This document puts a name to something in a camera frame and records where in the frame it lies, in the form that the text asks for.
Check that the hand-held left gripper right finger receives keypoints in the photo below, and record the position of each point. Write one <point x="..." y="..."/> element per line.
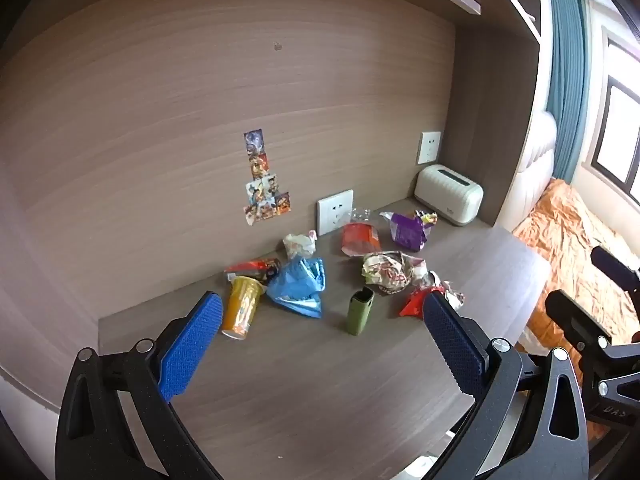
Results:
<point x="452" y="340"/>

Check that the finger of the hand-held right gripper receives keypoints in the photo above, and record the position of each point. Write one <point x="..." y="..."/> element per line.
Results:
<point x="575" y="320"/>
<point x="615" y="270"/>

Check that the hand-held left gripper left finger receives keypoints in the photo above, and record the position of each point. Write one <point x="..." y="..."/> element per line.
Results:
<point x="192" y="340"/>

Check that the red cigarette box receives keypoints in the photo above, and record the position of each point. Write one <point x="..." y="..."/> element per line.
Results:
<point x="250" y="269"/>

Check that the orange red snack bag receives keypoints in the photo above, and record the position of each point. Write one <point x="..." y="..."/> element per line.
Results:
<point x="360" y="240"/>

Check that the clear plastic wrapper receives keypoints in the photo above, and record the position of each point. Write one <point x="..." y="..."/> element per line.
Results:
<point x="360" y="215"/>

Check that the crumpled silver paper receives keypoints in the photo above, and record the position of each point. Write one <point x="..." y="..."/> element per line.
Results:
<point x="450" y="292"/>

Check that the red foil wrapper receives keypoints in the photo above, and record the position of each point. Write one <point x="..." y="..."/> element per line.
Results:
<point x="412" y="305"/>

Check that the bed with orange blanket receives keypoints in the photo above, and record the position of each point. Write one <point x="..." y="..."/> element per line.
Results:
<point x="565" y="240"/>

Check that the yellow plastic cup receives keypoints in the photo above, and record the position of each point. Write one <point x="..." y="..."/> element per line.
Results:
<point x="242" y="307"/>

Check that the crumpled printed paper wrapper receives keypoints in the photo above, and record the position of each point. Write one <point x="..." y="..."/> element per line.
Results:
<point x="390" y="272"/>

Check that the green lighter case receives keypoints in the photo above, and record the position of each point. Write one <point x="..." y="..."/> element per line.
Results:
<point x="359" y="312"/>

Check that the purple snack bag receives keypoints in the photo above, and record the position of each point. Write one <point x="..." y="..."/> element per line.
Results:
<point x="405" y="232"/>

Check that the blue plastic bag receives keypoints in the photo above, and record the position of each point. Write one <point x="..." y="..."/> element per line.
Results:
<point x="297" y="285"/>

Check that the colourful candy wrapper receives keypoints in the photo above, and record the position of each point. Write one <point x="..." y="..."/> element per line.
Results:
<point x="427" y="217"/>

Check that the white padded headboard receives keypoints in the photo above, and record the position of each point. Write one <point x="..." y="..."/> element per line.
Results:
<point x="537" y="160"/>

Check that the dark framed window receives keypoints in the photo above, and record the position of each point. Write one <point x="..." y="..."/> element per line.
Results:
<point x="620" y="130"/>

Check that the crumpled white paper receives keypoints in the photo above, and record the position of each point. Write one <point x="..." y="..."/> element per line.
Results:
<point x="300" y="245"/>

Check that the white tissue box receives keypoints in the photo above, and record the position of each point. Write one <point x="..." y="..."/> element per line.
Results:
<point x="447" y="195"/>

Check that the cartoon sticker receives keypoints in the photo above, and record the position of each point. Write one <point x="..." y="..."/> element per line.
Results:
<point x="265" y="209"/>
<point x="259" y="164"/>
<point x="253" y="142"/>
<point x="261" y="188"/>

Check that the teal curtain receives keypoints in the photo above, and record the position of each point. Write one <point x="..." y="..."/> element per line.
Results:
<point x="565" y="85"/>

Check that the large white wall socket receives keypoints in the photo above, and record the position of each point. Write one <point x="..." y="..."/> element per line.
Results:
<point x="335" y="212"/>

